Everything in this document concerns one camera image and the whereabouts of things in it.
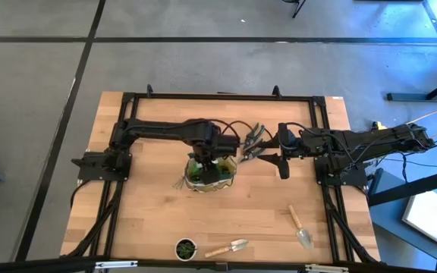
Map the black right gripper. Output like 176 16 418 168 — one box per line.
258 123 310 180

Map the cream green canvas garden bag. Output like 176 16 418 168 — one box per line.
183 154 239 194

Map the wooden-handled steel hand rake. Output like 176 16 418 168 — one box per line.
172 174 189 190

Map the wide steel hand trowel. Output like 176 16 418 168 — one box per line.
204 237 250 259

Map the white pot with succulent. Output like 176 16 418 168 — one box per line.
174 237 199 262

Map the narrow steel hand trowel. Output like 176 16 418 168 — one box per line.
287 204 314 250

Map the black overhead crossbeam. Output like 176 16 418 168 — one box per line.
0 256 437 273

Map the black desk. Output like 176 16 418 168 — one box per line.
386 0 437 102

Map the white flat panel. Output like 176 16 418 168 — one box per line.
401 190 437 246

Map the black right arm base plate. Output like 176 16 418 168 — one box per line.
314 155 369 187

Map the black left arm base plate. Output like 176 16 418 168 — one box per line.
71 151 133 182

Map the black floor cable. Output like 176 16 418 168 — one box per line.
377 130 437 183

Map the black diagonal frame brace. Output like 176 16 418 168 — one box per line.
368 165 437 208

